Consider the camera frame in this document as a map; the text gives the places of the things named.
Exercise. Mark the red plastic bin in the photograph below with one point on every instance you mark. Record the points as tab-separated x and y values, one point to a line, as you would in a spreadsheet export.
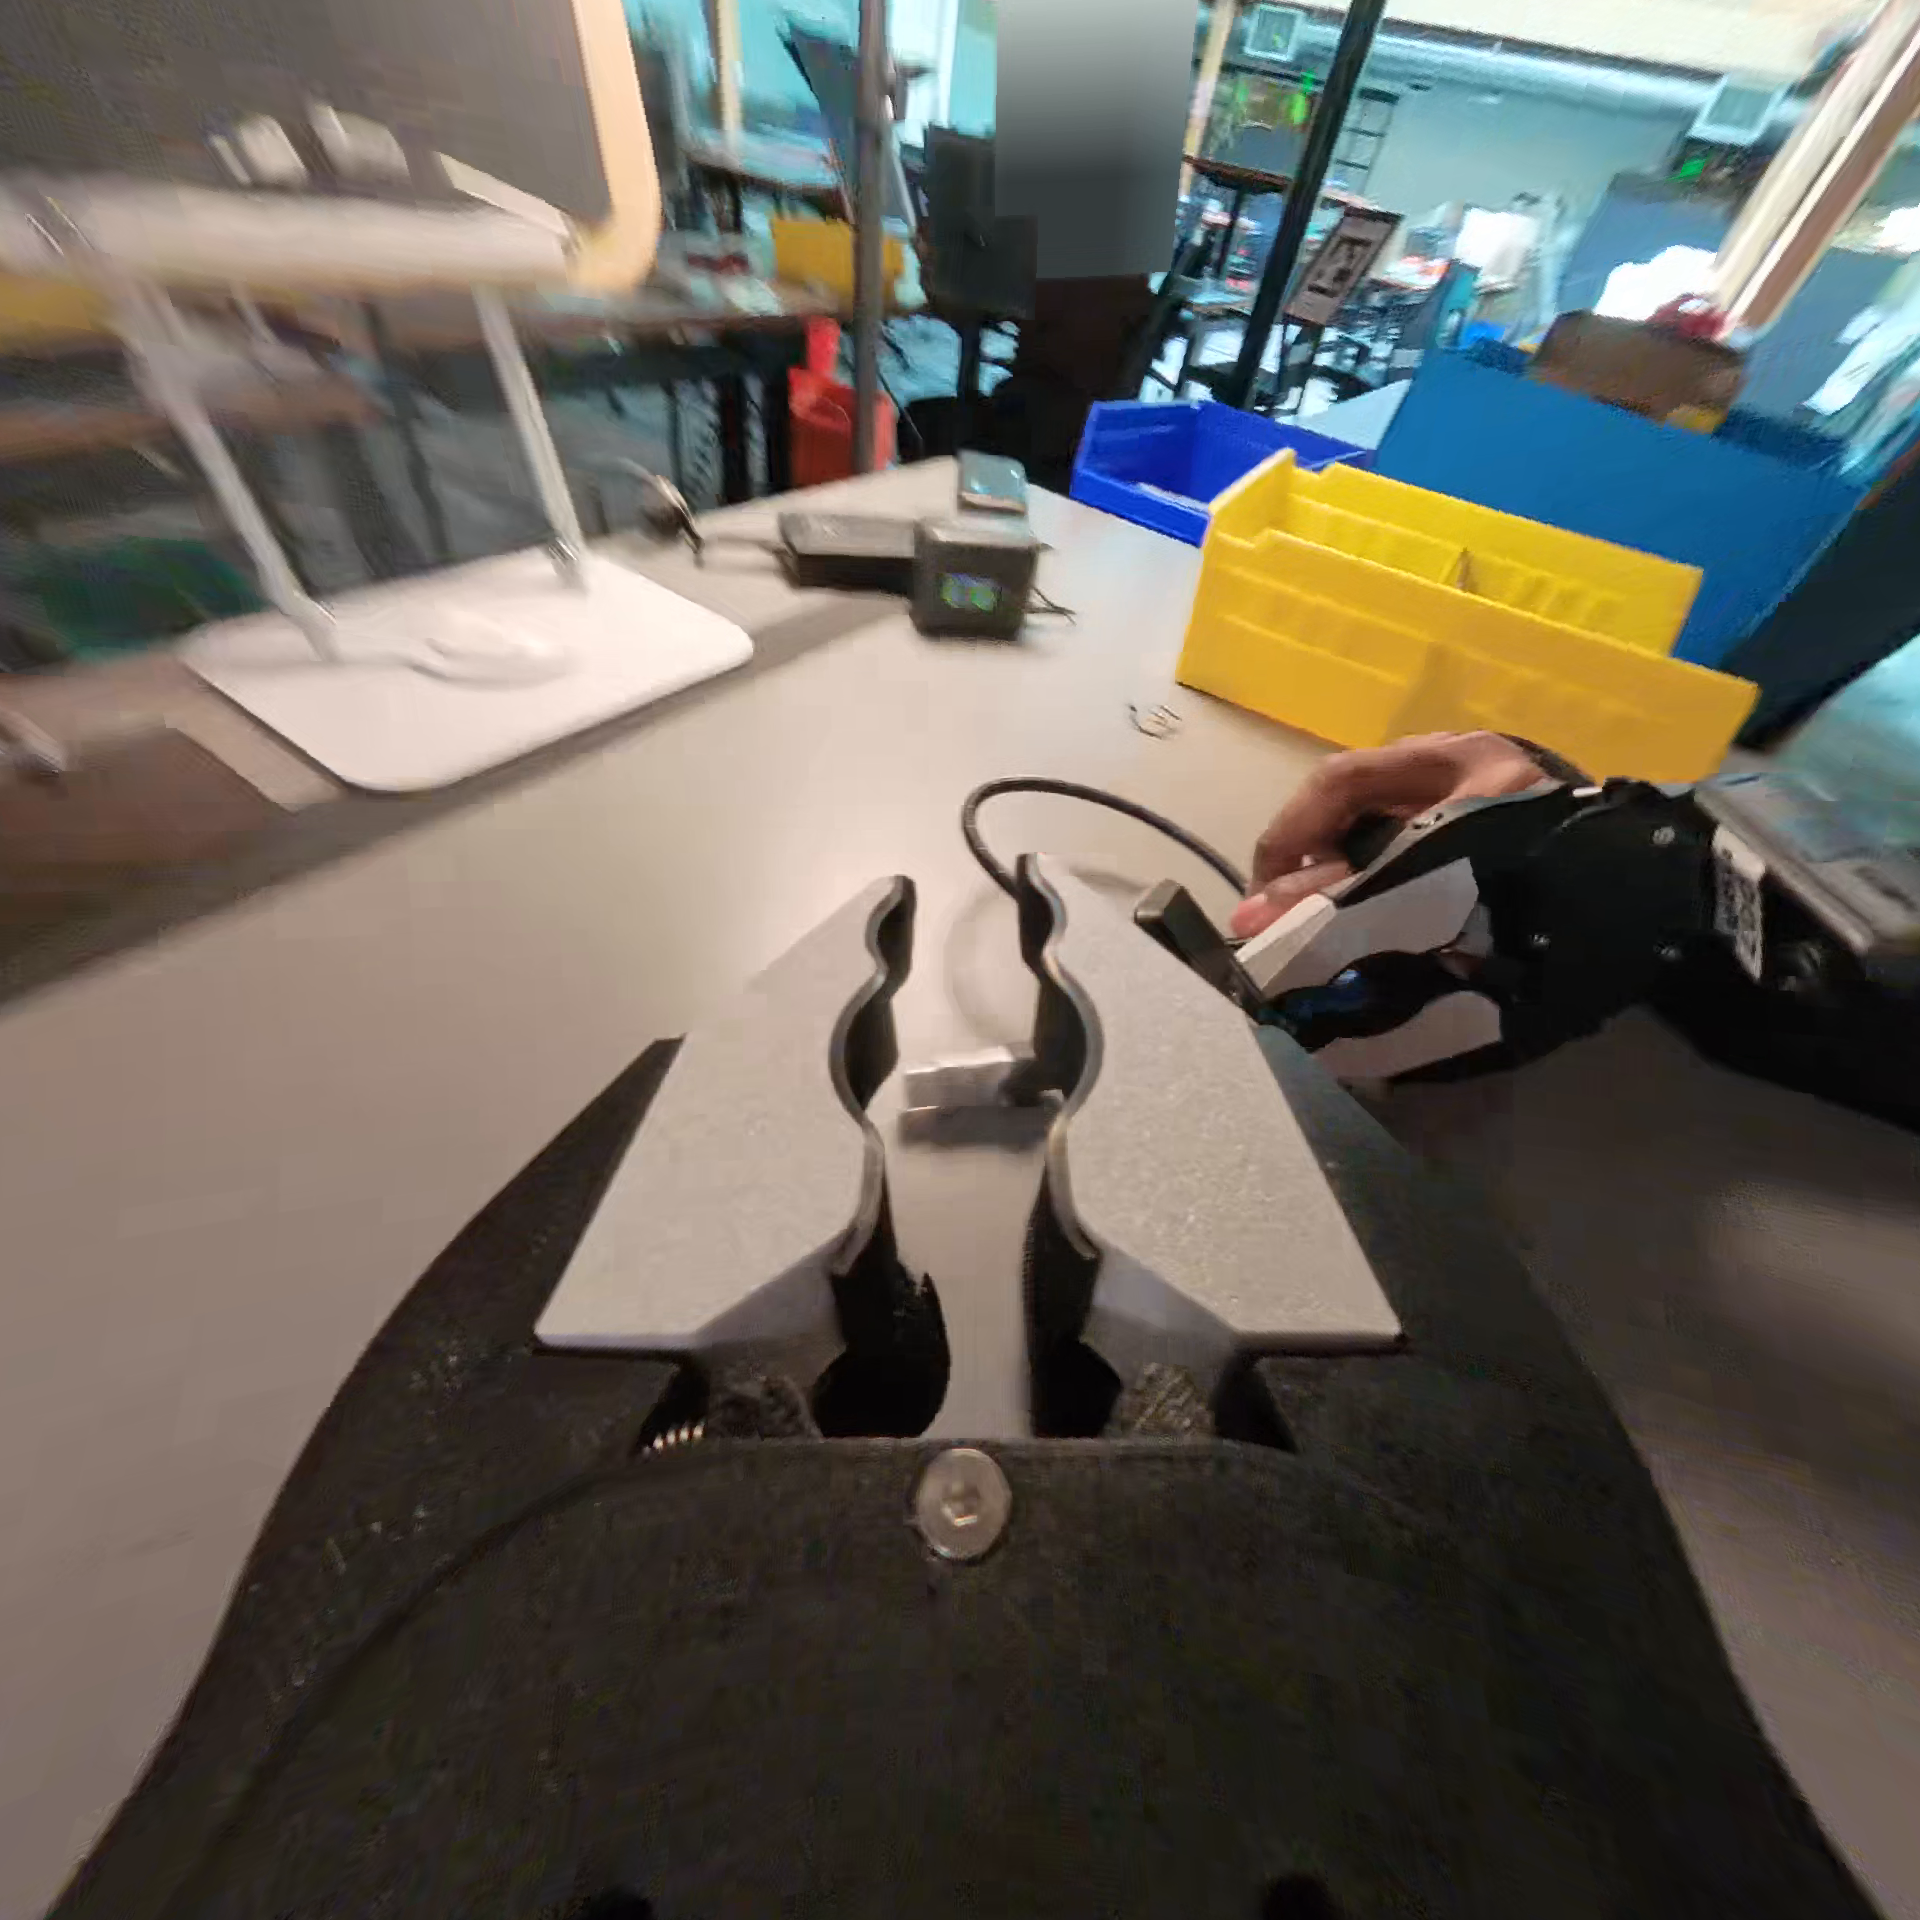
832	420

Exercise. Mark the black square HDMI hub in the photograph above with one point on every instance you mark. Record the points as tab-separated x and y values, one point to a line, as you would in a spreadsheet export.
976	1081

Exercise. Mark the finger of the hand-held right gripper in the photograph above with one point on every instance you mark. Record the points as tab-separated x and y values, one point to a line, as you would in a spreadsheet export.
1424	1037
1378	917

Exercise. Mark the black hdmi switch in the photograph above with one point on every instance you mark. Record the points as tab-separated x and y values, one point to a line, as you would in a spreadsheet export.
1183	931

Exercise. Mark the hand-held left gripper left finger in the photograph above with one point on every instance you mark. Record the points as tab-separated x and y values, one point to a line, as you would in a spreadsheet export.
717	1180

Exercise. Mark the cardboard box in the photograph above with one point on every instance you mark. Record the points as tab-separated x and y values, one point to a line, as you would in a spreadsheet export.
1631	370

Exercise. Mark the white base lamp stand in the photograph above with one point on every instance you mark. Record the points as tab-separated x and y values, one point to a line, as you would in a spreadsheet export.
631	660

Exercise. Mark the wooden support post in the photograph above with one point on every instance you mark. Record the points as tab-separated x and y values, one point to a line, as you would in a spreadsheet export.
1799	196

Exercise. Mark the framed fiducial marker sign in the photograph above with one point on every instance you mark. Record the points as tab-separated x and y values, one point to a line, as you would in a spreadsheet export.
1351	266

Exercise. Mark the black power bank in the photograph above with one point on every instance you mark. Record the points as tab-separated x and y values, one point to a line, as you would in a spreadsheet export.
976	588

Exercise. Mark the small yellow bin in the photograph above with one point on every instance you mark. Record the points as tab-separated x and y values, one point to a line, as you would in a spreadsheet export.
832	253

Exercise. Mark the person's right hand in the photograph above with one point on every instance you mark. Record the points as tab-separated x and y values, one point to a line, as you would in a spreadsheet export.
1378	780

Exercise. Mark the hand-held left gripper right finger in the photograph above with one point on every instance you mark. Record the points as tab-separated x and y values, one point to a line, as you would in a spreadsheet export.
1213	1180

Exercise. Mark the person's right forearm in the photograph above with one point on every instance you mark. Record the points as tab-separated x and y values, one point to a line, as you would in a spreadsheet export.
1799	1067

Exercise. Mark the black power adapter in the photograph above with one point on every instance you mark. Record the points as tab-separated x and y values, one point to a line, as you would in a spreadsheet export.
846	550

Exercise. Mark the computer monitor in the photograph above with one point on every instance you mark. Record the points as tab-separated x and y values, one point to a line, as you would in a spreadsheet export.
976	228

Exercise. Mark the beige framed black panel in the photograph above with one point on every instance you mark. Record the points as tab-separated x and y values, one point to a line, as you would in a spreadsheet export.
296	94

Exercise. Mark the blue partition panel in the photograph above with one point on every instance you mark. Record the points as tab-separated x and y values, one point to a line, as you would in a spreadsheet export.
1576	466

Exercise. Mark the black light stand pole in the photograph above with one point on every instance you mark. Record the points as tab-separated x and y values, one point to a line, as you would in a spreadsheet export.
1303	196

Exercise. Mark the large blue bin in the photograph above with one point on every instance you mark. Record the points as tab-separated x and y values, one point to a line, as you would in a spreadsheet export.
1142	466

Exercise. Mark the silver stand pole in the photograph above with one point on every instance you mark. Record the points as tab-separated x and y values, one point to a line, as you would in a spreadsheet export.
877	228

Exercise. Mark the small grey device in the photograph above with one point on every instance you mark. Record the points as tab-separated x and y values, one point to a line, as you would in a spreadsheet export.
998	481

